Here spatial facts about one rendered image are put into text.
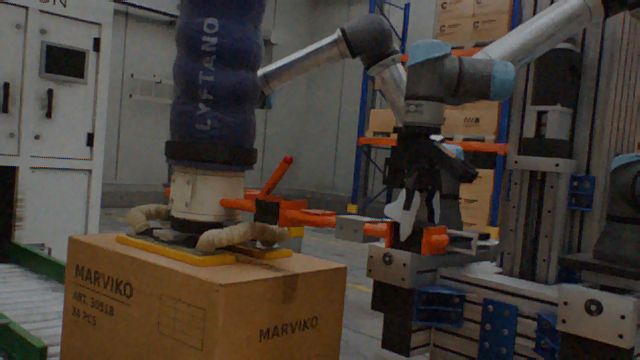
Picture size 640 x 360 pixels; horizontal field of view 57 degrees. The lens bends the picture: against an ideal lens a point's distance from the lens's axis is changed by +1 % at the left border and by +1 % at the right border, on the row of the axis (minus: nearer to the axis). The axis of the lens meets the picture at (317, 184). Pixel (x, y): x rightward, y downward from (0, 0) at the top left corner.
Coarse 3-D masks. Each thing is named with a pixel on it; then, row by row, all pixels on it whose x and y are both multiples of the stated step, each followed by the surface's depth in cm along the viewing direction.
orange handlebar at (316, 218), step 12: (168, 192) 151; (252, 192) 172; (228, 204) 136; (240, 204) 134; (252, 204) 132; (288, 216) 124; (300, 216) 122; (312, 216) 120; (324, 216) 119; (372, 228) 110; (384, 228) 109; (432, 240) 103; (444, 240) 103
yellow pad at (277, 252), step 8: (256, 240) 149; (224, 248) 148; (232, 248) 147; (240, 248) 145; (248, 248) 143; (256, 248) 143; (264, 248) 142; (272, 248) 144; (280, 248) 146; (256, 256) 141; (264, 256) 139; (272, 256) 141; (280, 256) 143; (288, 256) 146
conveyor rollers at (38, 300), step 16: (0, 272) 270; (16, 272) 274; (32, 272) 279; (0, 288) 244; (16, 288) 248; (32, 288) 253; (48, 288) 250; (0, 304) 227; (16, 304) 224; (32, 304) 227; (48, 304) 231; (16, 320) 206; (32, 320) 210; (48, 320) 207; (48, 336) 196; (0, 352) 177; (48, 352) 179
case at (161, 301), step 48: (96, 240) 146; (96, 288) 141; (144, 288) 128; (192, 288) 118; (240, 288) 116; (288, 288) 126; (336, 288) 140; (96, 336) 140; (144, 336) 128; (192, 336) 117; (240, 336) 117; (288, 336) 128; (336, 336) 142
